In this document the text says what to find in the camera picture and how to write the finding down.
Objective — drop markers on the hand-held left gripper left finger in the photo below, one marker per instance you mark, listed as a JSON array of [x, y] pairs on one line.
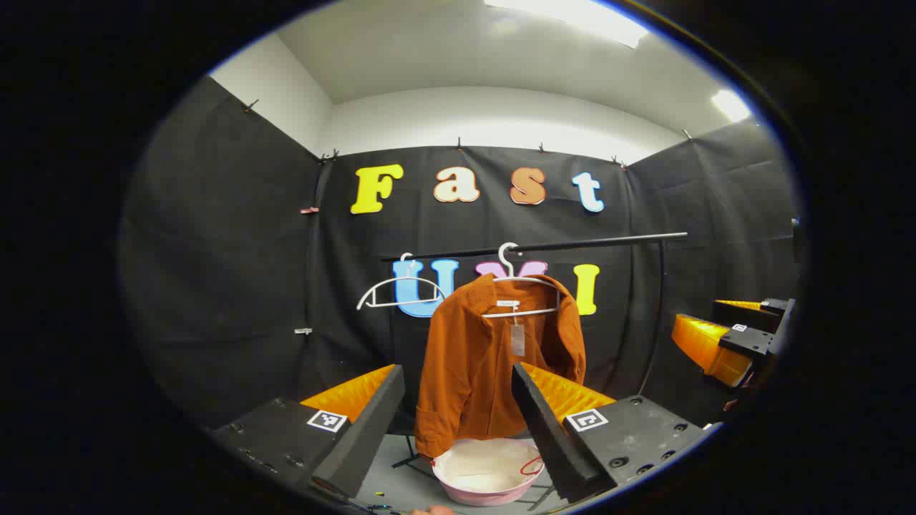
[[365, 436]]

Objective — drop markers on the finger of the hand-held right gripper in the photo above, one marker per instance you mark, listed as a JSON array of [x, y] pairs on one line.
[[737, 315], [748, 341]]

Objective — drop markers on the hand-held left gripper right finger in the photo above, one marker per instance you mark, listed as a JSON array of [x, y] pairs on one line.
[[547, 436]]

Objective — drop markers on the pink white laundry hamper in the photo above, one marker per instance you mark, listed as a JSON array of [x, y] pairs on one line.
[[486, 465]]

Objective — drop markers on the black clothes rack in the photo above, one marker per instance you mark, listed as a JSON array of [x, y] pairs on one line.
[[608, 242]]

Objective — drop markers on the white clothes hanger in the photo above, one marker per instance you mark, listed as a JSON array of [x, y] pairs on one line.
[[507, 261], [408, 268]]

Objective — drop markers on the black backdrop cloth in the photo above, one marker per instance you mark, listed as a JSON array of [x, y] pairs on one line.
[[229, 286]]

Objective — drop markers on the ceiling light panel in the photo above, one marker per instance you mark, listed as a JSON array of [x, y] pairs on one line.
[[730, 105]]

